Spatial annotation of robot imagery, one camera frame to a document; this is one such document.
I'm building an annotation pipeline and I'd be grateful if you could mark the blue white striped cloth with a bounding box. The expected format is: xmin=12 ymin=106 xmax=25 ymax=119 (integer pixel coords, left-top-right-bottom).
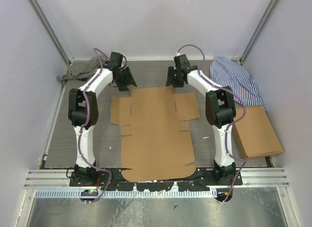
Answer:
xmin=210 ymin=57 xmax=264 ymax=107

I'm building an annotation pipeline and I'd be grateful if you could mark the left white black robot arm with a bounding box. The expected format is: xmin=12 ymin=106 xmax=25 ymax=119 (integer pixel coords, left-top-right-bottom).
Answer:
xmin=68 ymin=64 xmax=137 ymax=186

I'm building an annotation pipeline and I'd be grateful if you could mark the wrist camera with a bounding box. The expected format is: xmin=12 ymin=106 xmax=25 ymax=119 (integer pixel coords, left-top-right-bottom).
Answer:
xmin=174 ymin=53 xmax=190 ymax=69
xmin=109 ymin=52 xmax=126 ymax=66

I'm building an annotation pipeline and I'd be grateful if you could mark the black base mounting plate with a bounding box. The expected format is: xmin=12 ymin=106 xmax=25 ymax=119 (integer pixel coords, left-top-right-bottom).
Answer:
xmin=67 ymin=167 xmax=242 ymax=192

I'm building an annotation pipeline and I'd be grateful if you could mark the aluminium front rail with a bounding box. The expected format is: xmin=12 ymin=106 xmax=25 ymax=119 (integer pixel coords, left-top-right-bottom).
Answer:
xmin=24 ymin=167 xmax=290 ymax=188

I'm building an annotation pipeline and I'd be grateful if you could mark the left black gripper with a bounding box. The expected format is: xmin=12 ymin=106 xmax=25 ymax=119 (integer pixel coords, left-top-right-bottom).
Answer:
xmin=114 ymin=66 xmax=137 ymax=92

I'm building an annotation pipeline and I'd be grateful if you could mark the brown cardboard box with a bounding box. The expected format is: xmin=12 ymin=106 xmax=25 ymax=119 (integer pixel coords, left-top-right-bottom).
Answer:
xmin=233 ymin=105 xmax=284 ymax=159
xmin=110 ymin=86 xmax=200 ymax=182

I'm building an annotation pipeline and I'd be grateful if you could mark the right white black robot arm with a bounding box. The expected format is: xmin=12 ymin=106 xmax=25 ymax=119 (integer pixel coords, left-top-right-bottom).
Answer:
xmin=166 ymin=66 xmax=236 ymax=186

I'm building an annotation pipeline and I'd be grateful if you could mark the white slotted cable duct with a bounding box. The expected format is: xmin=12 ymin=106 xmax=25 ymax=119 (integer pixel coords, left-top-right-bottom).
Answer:
xmin=34 ymin=188 xmax=217 ymax=199

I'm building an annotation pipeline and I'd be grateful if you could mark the folded brown cardboard box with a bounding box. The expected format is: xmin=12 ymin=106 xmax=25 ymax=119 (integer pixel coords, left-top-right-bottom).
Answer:
xmin=233 ymin=105 xmax=284 ymax=159

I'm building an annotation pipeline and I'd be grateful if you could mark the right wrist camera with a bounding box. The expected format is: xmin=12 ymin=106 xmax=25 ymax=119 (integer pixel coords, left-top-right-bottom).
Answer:
xmin=174 ymin=53 xmax=190 ymax=69

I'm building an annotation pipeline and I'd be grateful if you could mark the left aluminium corner post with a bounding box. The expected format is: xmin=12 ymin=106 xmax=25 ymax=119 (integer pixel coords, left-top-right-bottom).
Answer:
xmin=28 ymin=0 xmax=71 ymax=64

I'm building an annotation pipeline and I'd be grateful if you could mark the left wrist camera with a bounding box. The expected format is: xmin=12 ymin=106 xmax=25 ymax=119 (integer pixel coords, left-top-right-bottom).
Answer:
xmin=109 ymin=52 xmax=126 ymax=66

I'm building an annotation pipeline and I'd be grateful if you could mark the right aluminium corner post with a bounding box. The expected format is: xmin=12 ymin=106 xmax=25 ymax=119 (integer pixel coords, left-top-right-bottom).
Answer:
xmin=238 ymin=0 xmax=280 ymax=65

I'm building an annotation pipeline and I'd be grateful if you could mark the black white striped cloth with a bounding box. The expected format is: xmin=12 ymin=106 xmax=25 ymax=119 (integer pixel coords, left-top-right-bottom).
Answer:
xmin=57 ymin=57 xmax=100 ymax=85

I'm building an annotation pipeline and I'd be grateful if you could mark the aluminium corner post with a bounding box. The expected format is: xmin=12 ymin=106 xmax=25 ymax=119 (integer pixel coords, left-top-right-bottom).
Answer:
xmin=28 ymin=0 xmax=71 ymax=64
xmin=238 ymin=0 xmax=280 ymax=65

